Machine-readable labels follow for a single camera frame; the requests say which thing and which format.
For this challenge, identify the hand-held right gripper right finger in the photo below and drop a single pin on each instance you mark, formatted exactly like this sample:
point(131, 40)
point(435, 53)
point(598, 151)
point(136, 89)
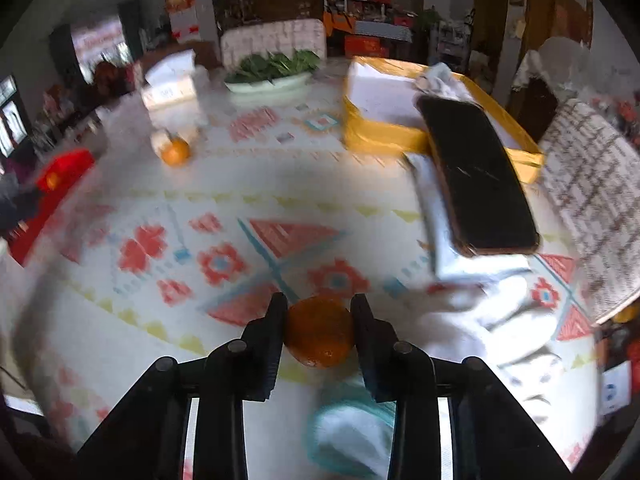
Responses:
point(365, 350)

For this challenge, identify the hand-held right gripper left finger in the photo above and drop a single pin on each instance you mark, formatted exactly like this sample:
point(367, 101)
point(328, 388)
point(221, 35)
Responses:
point(274, 355)

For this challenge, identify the orange mandarin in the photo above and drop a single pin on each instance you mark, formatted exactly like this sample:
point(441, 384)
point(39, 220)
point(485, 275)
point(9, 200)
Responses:
point(175, 151)
point(317, 332)

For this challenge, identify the white bowl with teal rim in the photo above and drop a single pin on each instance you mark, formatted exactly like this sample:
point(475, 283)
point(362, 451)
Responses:
point(350, 440)

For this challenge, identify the white plastic bag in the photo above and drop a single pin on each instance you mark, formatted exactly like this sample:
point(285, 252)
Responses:
point(505, 320)

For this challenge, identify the black smartphone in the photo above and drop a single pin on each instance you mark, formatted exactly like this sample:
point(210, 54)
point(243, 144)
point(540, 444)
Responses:
point(475, 180)

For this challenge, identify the golden cardboard box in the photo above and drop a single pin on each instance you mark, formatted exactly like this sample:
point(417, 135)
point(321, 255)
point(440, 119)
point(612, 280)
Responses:
point(380, 132)

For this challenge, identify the white dragon fruit piece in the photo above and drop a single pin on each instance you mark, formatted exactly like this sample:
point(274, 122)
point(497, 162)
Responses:
point(160, 139)
point(190, 133)

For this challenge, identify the chair with patterned cover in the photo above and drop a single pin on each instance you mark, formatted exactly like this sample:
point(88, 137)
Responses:
point(590, 200)

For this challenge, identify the white oval plate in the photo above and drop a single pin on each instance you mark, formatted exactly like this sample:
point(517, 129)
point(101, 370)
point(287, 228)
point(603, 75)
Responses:
point(270, 83)

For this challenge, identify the red cardboard box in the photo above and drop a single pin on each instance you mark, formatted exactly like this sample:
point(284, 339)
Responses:
point(60, 175)

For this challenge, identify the green spinach leaves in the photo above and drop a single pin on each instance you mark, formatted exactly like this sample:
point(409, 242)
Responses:
point(277, 65)

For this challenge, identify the white cardboard box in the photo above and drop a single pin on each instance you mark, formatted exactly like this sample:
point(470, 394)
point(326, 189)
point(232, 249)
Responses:
point(170, 77)

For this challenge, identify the red gift box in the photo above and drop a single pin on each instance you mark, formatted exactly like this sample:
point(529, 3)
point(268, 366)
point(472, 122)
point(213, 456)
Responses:
point(367, 45)

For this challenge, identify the patterned chair back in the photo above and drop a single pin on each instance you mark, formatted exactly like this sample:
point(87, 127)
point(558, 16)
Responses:
point(272, 40)

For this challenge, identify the table with blue checked cloth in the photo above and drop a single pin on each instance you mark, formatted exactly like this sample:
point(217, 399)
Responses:
point(385, 30)

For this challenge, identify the metal storage rack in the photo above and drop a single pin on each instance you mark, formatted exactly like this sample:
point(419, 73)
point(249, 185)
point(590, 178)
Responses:
point(450, 35)

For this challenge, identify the furniture with white lace cover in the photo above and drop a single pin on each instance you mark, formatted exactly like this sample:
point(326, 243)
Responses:
point(565, 70)

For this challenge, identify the wooden door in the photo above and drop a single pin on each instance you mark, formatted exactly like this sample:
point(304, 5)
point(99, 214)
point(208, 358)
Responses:
point(565, 15)

